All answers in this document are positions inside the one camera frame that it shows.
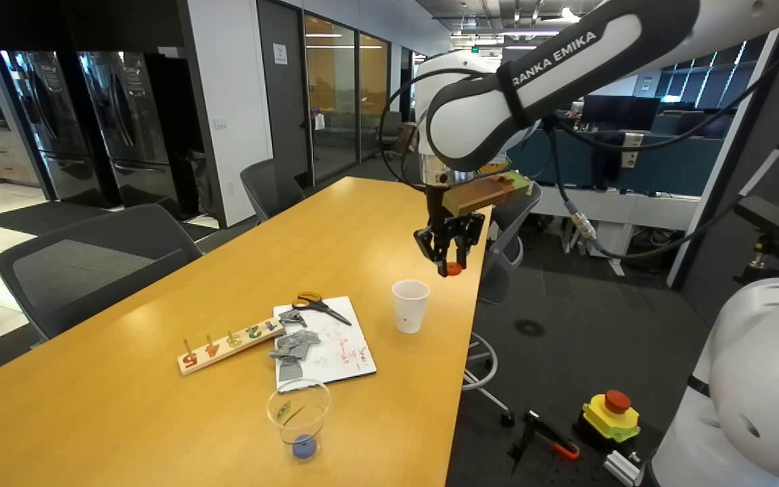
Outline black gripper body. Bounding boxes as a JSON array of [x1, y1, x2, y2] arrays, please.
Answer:
[[422, 183, 480, 250]]

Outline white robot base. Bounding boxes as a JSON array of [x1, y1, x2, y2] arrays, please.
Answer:
[[649, 269, 779, 487]]

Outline white paper cup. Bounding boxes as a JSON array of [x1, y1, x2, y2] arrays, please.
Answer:
[[390, 279, 431, 335]]

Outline clear plastic cup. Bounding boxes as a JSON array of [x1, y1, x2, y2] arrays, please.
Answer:
[[265, 381, 333, 461]]

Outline grey star base office chair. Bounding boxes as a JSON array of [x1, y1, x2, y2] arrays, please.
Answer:
[[487, 183, 542, 274]]

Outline black round floor outlet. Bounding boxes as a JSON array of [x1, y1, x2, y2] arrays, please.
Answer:
[[510, 317, 549, 340]]

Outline black office chair base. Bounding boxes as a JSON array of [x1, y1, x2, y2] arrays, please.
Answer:
[[460, 331, 518, 430]]

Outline white paper sheet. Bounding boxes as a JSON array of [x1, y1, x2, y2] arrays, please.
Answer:
[[269, 294, 381, 398]]

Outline crumpled grey tape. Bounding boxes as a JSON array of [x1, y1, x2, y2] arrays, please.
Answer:
[[269, 308, 325, 385]]

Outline grey mesh office chair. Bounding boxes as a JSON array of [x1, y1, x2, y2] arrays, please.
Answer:
[[238, 158, 316, 224]]

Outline office desk with teal partition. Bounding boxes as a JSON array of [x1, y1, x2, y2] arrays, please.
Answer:
[[495, 125, 729, 288]]

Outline yellow red emergency stop button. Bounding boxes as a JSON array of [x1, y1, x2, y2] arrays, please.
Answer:
[[580, 388, 642, 447]]

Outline dark mesh office chair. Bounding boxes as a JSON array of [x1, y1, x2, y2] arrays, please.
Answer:
[[0, 201, 204, 340]]

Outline black glass door fridge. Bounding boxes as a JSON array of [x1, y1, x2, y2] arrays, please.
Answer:
[[0, 43, 196, 220]]

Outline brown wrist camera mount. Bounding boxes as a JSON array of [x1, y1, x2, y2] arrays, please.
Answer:
[[440, 171, 536, 220]]

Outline scissors with orange handles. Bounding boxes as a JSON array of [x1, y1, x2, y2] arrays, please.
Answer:
[[292, 290, 356, 331]]

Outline black tool with orange handle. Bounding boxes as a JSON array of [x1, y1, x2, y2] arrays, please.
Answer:
[[504, 409, 583, 466]]

